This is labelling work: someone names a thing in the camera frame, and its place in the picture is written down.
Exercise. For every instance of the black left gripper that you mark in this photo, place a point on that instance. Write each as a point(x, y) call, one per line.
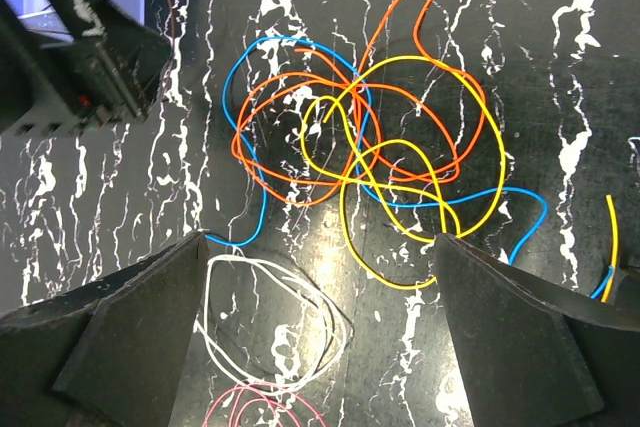
point(59, 85)

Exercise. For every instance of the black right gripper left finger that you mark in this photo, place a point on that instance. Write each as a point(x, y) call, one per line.
point(109, 353)

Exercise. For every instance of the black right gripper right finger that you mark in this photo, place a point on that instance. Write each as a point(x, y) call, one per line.
point(533, 353)

